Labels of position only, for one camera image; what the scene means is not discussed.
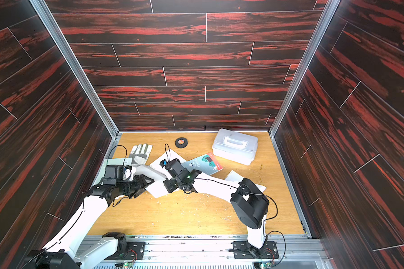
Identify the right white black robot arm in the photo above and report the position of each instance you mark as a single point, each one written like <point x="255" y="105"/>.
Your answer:
<point x="248" y="201"/>

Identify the black tape roll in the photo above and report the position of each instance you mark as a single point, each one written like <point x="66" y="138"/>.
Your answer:
<point x="181" y="142"/>

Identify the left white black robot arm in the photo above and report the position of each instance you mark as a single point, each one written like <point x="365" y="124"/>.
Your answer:
<point x="61" y="251"/>

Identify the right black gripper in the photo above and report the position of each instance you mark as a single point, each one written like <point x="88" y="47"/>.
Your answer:
<point x="171" y="181"/>

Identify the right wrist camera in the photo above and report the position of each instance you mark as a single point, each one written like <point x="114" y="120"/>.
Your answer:
<point x="163" y="163"/>

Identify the large white spiral notebook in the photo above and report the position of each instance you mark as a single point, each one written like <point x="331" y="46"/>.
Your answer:
<point x="159" y="174"/>

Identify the small teal cover notebook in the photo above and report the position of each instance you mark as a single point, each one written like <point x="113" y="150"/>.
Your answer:
<point x="206" y="163"/>

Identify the white plastic storage box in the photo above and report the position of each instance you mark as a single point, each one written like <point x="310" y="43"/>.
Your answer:
<point x="235" y="146"/>

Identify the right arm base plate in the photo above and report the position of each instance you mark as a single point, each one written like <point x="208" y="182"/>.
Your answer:
<point x="244" y="250"/>

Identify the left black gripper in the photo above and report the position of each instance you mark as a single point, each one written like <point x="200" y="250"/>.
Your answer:
<point x="140" y="186"/>

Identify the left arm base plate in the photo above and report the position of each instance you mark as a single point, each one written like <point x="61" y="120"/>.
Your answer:
<point x="129" y="251"/>

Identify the white grey work glove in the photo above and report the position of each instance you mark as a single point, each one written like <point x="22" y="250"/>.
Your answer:
<point x="139" y="154"/>

